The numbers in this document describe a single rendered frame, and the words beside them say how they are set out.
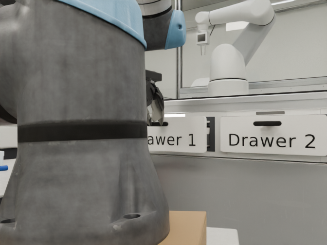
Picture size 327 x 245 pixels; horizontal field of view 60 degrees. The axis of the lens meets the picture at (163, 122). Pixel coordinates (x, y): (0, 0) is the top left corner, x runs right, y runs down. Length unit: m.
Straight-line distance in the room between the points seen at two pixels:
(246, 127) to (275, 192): 0.20
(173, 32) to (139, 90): 0.35
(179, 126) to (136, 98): 0.64
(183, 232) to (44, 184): 0.13
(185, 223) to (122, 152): 0.11
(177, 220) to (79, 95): 0.16
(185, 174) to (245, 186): 0.20
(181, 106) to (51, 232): 0.81
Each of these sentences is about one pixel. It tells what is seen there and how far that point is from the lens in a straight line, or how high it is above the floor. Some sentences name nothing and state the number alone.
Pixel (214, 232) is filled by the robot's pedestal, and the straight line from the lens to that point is 0.39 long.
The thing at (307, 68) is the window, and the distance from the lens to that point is 0.91.
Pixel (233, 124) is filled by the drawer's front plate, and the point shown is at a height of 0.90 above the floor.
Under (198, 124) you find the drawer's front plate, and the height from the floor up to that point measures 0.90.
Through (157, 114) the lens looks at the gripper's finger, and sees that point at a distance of 0.83.
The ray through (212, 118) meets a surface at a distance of 0.93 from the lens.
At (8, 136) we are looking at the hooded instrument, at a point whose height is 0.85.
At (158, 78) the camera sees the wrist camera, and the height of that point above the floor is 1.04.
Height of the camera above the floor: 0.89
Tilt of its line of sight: 1 degrees up
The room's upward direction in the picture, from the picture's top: straight up
